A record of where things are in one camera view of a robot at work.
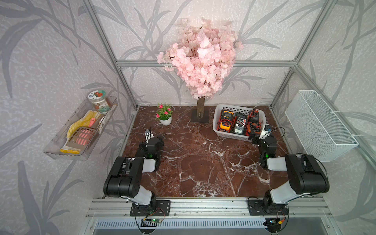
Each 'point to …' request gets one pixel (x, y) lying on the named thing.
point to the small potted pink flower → (164, 114)
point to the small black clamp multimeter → (254, 115)
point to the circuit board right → (273, 224)
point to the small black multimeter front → (240, 123)
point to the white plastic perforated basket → (262, 119)
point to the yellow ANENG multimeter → (226, 121)
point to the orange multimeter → (253, 128)
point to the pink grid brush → (81, 137)
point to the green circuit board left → (156, 220)
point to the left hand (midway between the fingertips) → (150, 137)
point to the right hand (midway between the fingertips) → (258, 129)
